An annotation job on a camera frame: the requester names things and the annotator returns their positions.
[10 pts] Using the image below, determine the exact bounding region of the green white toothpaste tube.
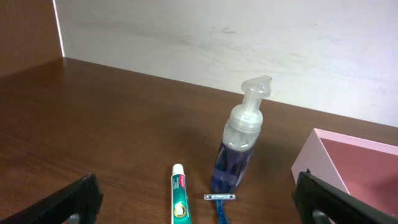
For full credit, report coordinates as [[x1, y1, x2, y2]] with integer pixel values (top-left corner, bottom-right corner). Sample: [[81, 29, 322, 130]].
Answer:
[[171, 164, 192, 224]]

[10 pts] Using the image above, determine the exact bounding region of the foam pump bottle blue liquid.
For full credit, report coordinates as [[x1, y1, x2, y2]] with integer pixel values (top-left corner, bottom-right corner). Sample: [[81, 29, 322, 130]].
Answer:
[[211, 75, 272, 194]]

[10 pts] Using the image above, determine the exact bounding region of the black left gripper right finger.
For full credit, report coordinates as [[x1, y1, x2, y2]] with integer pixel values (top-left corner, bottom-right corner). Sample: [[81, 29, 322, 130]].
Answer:
[[292, 170, 397, 224]]

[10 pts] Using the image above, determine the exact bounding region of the blue disposable razor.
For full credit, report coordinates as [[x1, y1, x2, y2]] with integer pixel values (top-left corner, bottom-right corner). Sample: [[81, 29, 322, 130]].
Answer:
[[204, 194, 236, 224]]

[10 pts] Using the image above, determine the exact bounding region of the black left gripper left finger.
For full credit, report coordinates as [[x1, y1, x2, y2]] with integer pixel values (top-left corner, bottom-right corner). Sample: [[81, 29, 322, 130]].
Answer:
[[1, 174, 103, 224]]

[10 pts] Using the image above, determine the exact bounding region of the pink white open box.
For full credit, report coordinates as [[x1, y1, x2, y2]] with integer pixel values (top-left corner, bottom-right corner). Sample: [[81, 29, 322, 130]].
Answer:
[[291, 129, 397, 217]]

